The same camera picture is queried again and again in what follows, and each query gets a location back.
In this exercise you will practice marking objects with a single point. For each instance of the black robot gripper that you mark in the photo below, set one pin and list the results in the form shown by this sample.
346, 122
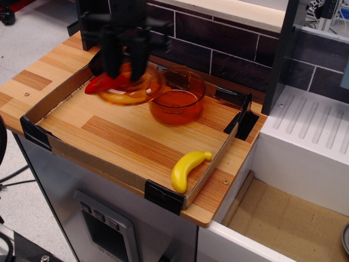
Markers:
127, 19

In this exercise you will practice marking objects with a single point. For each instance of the orange transparent pot lid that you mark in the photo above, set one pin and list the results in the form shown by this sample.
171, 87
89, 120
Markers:
122, 91

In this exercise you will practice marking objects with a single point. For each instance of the orange transparent toy pot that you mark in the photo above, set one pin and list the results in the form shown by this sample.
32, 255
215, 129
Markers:
181, 101

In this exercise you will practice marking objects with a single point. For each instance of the red toy chili pepper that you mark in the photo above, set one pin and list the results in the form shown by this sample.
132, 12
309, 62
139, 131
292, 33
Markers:
94, 84

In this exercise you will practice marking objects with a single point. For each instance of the yellow toy banana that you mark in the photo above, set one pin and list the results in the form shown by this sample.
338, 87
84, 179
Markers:
184, 166

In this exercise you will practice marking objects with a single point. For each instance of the cardboard fence with black tape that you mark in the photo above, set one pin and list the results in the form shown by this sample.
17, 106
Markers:
128, 146

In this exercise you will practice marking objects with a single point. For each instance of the grey toy dishwasher front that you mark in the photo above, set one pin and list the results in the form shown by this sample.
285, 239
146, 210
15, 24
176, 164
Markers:
112, 233

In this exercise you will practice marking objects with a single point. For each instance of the white toy sink unit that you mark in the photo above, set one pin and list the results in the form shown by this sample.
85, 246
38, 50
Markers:
290, 200

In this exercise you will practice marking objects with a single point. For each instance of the dark shelf upright post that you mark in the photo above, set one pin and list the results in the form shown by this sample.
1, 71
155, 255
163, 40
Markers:
274, 88

